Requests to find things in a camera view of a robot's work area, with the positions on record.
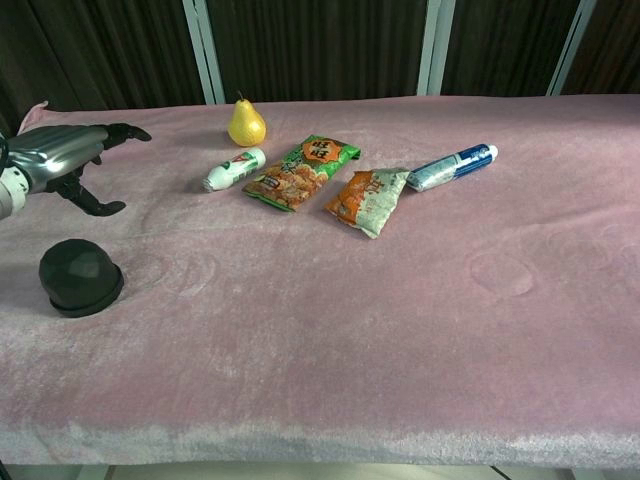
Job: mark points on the green snack bag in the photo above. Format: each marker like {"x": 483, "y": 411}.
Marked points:
{"x": 300, "y": 172}

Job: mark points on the blue white toothpaste tube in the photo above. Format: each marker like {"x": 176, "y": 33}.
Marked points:
{"x": 450, "y": 166}

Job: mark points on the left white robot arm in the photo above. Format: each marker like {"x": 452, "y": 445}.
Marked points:
{"x": 7, "y": 192}

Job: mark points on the yellow pear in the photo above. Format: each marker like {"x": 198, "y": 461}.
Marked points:
{"x": 246, "y": 125}

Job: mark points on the black round object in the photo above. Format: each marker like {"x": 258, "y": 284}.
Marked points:
{"x": 79, "y": 277}

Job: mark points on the orange white snack bag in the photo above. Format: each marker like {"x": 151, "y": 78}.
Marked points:
{"x": 367, "y": 200}

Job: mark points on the pink plush table cloth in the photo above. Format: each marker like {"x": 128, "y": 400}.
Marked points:
{"x": 350, "y": 300}

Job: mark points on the small white bottle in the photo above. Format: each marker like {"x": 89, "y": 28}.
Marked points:
{"x": 233, "y": 170}

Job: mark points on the light grey partition post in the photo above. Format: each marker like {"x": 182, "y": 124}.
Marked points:
{"x": 570, "y": 47}
{"x": 430, "y": 47}
{"x": 202, "y": 50}

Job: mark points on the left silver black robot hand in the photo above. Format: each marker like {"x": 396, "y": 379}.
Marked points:
{"x": 47, "y": 152}

